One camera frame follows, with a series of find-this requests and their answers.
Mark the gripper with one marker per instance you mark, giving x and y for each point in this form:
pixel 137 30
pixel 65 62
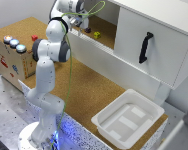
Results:
pixel 78 22

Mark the purple block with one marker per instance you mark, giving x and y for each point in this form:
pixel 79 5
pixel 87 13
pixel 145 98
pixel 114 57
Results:
pixel 88 30

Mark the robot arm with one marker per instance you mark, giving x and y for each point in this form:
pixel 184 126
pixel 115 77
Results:
pixel 44 76

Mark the yellow block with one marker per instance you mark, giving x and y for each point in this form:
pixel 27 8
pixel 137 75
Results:
pixel 97 34

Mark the white cabinet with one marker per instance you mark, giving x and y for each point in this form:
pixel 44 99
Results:
pixel 100 63

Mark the green button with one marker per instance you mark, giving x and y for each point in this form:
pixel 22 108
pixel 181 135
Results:
pixel 21 48

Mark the blue button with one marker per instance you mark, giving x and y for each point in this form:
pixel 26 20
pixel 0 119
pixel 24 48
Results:
pixel 14 42

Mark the red button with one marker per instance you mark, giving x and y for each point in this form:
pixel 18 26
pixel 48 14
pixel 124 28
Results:
pixel 7 39

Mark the wooden drawer box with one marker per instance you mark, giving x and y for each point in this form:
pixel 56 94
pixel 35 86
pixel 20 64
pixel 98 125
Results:
pixel 14 66

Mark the white sliding door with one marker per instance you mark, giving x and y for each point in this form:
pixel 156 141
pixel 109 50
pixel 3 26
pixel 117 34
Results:
pixel 160 56

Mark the white plastic box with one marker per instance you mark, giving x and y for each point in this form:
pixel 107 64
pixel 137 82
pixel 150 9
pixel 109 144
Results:
pixel 127 121

